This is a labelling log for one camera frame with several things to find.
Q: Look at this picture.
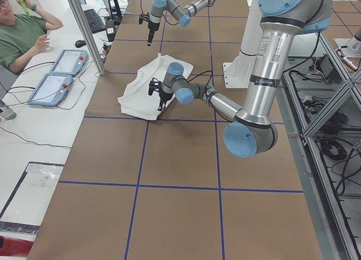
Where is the aluminium frame rail structure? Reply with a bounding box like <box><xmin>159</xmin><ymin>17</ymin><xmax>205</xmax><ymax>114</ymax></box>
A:
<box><xmin>277</xmin><ymin>26</ymin><xmax>360</xmax><ymax>259</ymax></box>

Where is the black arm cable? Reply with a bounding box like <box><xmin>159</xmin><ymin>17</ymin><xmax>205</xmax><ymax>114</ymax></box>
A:
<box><xmin>186</xmin><ymin>70</ymin><xmax>214</xmax><ymax>103</ymax></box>
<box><xmin>140</xmin><ymin>0</ymin><xmax>175</xmax><ymax>26</ymax></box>

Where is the blue teach pendant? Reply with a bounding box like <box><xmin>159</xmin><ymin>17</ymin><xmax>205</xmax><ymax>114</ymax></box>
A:
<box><xmin>50</xmin><ymin>49</ymin><xmax>89</xmax><ymax>76</ymax></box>
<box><xmin>27</xmin><ymin>73</ymin><xmax>73</xmax><ymax>107</ymax></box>

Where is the white long-sleeve printed shirt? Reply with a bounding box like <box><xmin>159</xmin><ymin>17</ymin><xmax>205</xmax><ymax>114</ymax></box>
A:
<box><xmin>118</xmin><ymin>54</ymin><xmax>193</xmax><ymax>121</ymax></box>

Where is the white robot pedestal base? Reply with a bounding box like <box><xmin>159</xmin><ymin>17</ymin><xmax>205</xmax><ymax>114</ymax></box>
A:
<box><xmin>222</xmin><ymin>0</ymin><xmax>283</xmax><ymax>89</ymax></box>

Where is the person in green shirt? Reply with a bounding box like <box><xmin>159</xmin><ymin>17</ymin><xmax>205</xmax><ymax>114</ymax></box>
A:
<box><xmin>1</xmin><ymin>0</ymin><xmax>63</xmax><ymax>74</ymax></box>

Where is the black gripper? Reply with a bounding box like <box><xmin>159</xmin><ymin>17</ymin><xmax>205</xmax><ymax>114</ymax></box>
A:
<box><xmin>139</xmin><ymin>13</ymin><xmax>160</xmax><ymax>46</ymax></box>
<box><xmin>148</xmin><ymin>77</ymin><xmax>172</xmax><ymax>111</ymax></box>

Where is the clear plastic sheet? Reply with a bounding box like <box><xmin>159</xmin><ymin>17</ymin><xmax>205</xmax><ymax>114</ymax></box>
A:
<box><xmin>1</xmin><ymin>161</ymin><xmax>64</xmax><ymax>235</ymax></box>

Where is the black computer mouse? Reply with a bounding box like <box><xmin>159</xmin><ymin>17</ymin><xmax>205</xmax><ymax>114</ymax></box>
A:
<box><xmin>74</xmin><ymin>40</ymin><xmax>86</xmax><ymax>48</ymax></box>

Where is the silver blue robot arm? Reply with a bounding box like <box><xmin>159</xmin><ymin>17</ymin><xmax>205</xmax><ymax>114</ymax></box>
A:
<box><xmin>139</xmin><ymin>0</ymin><xmax>216</xmax><ymax>46</ymax></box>
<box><xmin>148</xmin><ymin>0</ymin><xmax>332</xmax><ymax>158</ymax></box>

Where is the aluminium frame post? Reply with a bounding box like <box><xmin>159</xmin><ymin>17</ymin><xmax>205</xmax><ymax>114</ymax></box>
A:
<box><xmin>68</xmin><ymin>0</ymin><xmax>105</xmax><ymax>76</ymax></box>

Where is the upper blue teach pendant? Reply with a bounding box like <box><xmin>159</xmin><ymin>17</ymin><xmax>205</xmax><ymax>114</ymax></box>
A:
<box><xmin>50</xmin><ymin>49</ymin><xmax>89</xmax><ymax>76</ymax></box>

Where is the black keyboard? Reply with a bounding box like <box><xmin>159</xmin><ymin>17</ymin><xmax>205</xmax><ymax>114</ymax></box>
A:
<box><xmin>83</xmin><ymin>9</ymin><xmax>105</xmax><ymax>34</ymax></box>

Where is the lower blue teach pendant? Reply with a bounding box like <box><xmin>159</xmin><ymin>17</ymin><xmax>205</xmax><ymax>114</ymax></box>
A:
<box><xmin>27</xmin><ymin>73</ymin><xmax>73</xmax><ymax>107</ymax></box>

